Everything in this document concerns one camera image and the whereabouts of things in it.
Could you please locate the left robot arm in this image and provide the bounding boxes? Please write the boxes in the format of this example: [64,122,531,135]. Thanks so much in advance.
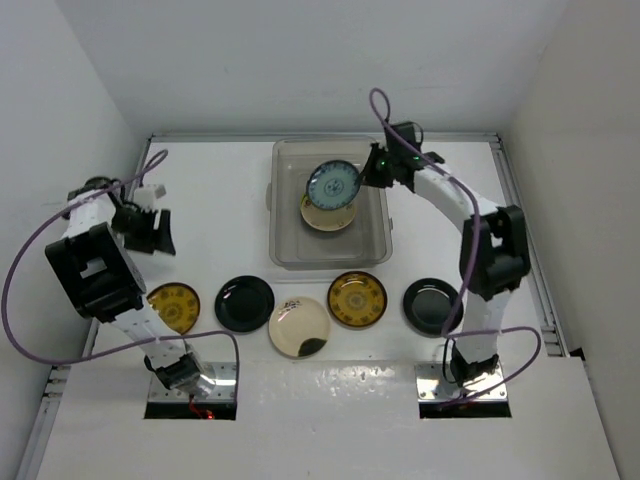
[45,177,204,396]

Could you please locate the clear plastic bin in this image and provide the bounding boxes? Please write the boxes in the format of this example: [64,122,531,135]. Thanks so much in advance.
[267,136,393,270]

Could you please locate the yellow patterned plate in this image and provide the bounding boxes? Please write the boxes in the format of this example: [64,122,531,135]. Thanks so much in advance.
[147,282,201,335]
[327,271,388,330]

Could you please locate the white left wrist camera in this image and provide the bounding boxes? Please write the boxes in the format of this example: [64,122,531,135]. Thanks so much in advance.
[132,184,166,211]

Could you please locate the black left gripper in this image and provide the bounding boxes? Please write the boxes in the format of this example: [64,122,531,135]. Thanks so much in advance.
[110,207,174,256]

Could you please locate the cream plate with black spot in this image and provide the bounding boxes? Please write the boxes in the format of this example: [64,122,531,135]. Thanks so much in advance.
[268,296,331,359]

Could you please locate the cream plate with black flowers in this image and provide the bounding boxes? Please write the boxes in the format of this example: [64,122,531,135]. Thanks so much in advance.
[300,194,357,232]

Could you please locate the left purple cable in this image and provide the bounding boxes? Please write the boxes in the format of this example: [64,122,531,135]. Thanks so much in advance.
[2,148,240,386]

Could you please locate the blue floral plate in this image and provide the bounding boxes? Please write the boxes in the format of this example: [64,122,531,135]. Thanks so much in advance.
[306,159,360,210]

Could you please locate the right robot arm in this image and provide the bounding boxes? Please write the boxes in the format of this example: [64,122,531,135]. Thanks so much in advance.
[360,143,531,385]

